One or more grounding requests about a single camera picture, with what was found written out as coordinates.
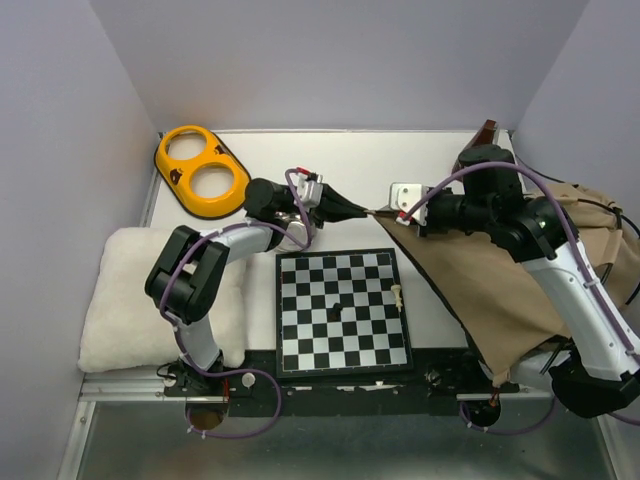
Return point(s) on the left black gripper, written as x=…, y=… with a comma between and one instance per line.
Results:
x=333, y=207

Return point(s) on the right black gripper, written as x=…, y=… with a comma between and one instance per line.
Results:
x=432, y=224

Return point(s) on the beige fabric pet tent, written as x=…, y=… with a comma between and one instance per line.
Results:
x=498, y=303

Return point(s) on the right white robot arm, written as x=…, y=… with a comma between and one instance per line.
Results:
x=492, y=194

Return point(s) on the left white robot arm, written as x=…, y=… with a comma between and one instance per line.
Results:
x=185, y=279

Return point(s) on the brown wooden metronome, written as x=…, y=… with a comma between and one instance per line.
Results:
x=487, y=134

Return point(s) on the white chess piece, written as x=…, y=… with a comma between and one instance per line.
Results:
x=396, y=289

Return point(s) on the black white chessboard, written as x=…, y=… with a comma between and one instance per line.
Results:
x=371, y=337

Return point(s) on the black chess piece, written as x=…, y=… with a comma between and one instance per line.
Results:
x=335, y=312

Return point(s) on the yellow double bowl holder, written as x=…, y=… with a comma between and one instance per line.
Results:
x=181, y=174

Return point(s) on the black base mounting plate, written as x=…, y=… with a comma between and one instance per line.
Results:
x=439, y=377

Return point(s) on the white fluffy cushion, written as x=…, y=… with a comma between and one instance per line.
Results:
x=123, y=329

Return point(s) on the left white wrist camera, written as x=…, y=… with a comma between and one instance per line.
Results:
x=309, y=187

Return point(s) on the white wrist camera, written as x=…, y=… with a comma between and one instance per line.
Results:
x=309, y=187
x=403, y=197

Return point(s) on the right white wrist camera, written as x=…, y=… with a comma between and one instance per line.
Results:
x=403, y=197

